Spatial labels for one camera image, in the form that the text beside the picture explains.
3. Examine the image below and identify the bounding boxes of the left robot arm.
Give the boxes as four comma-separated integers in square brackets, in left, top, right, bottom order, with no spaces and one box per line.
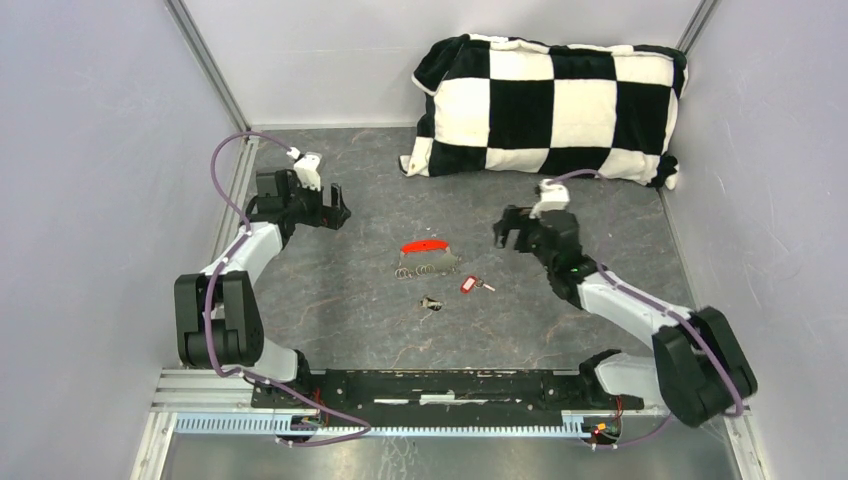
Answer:
[174,169,351,408]

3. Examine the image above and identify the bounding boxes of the small black key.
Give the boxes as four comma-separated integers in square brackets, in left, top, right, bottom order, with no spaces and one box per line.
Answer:
[419,296,444,312]

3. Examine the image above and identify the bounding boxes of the red tag key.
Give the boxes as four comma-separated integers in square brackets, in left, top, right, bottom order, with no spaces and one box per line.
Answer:
[460,276,496,294]

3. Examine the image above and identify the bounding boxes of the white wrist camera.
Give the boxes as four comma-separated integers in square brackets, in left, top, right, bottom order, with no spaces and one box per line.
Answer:
[287,148,323,191]
[529,179,571,219]

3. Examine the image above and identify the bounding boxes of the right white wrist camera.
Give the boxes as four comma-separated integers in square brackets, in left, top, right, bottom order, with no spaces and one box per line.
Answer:
[529,179,571,219]

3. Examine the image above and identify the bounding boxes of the red grey keyring holder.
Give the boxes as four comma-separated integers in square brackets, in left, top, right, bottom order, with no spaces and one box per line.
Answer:
[394,239,460,280]

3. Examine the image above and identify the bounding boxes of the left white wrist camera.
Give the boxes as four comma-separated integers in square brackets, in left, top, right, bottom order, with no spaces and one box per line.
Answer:
[287,148,323,191]

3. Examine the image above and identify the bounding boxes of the black white checkered pillow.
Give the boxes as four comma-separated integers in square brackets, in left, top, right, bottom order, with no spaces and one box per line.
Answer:
[399,34,688,189]

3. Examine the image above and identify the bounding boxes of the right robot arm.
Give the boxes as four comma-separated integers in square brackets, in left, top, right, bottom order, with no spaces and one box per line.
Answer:
[493,205,759,427]

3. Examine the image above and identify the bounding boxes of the blue white cable duct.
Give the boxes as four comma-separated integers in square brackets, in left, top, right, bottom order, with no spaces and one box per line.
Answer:
[174,413,594,439]

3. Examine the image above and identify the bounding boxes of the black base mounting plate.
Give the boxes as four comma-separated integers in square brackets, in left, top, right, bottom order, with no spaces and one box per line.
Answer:
[251,369,645,428]

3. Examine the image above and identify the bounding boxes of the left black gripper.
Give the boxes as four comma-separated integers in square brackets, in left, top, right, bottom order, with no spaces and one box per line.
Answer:
[284,175,351,231]

